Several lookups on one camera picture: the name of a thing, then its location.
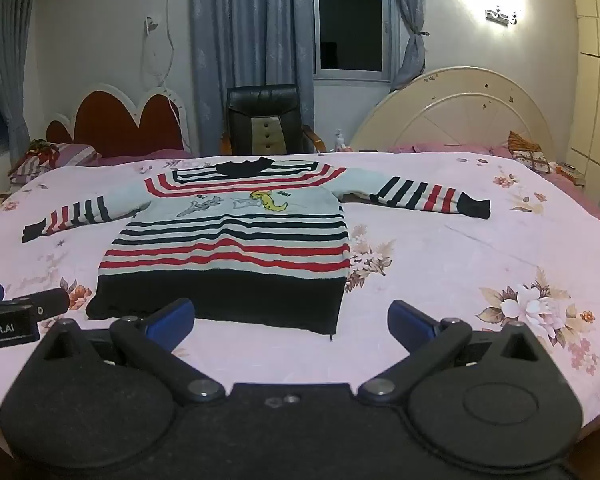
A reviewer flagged dark sliding window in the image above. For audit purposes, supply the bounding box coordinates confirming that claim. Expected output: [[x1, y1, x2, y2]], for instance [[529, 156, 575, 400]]
[[307, 0, 393, 81]]

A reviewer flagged tied grey-blue curtain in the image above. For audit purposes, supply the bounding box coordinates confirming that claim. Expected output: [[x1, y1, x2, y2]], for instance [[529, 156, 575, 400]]
[[386, 0, 427, 92]]

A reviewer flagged striped pink pillow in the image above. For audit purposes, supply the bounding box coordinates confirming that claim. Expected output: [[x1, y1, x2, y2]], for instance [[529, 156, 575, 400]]
[[7, 139, 101, 186]]

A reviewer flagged wall lamp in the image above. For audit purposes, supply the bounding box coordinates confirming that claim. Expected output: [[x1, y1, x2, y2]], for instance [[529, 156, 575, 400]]
[[485, 5, 518, 26]]

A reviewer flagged plain pink pillow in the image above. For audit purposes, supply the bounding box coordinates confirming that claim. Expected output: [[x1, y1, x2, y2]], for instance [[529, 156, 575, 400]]
[[387, 142, 511, 158]]

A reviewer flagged wide grey-blue curtain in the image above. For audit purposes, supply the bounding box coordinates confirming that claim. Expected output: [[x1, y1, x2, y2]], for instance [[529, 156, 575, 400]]
[[187, 0, 316, 157]]

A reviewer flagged white wall cable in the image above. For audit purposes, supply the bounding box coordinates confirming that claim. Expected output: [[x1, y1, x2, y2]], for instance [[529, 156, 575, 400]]
[[142, 12, 181, 111]]

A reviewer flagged pink floral bedsheet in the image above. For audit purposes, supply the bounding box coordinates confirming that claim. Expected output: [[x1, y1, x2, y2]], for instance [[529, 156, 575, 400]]
[[0, 151, 600, 441]]

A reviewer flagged small flat box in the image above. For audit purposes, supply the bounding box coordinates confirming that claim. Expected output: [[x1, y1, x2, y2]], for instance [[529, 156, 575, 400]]
[[550, 161, 587, 186]]

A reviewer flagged orange patterned pillow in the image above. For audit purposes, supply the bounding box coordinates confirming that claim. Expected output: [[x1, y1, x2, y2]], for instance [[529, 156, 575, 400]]
[[507, 130, 551, 173]]

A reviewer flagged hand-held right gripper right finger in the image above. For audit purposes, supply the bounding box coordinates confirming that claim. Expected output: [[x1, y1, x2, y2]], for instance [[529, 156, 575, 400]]
[[356, 300, 556, 407]]

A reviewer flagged cream wardrobe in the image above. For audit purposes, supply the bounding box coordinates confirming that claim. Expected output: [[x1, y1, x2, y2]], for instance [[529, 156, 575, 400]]
[[565, 0, 600, 201]]

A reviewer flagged red heart-shaped headboard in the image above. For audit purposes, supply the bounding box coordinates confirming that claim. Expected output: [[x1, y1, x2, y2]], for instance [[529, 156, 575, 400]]
[[45, 83, 191, 157]]

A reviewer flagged striped knit sweater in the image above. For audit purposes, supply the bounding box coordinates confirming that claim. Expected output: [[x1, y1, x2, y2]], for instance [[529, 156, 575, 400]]
[[21, 157, 492, 343]]

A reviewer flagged cream round headboard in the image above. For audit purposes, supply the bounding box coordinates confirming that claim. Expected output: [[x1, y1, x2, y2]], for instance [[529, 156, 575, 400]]
[[350, 66, 555, 153]]

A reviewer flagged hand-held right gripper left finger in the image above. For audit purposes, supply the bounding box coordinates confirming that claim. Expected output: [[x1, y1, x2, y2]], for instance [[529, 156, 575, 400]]
[[30, 297, 227, 405]]

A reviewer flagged black leather office chair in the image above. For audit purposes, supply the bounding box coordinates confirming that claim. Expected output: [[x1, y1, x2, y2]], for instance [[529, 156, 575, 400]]
[[220, 85, 327, 157]]

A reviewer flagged grey-blue side curtain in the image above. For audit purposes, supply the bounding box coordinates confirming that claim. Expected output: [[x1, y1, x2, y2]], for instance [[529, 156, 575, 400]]
[[0, 0, 41, 161]]

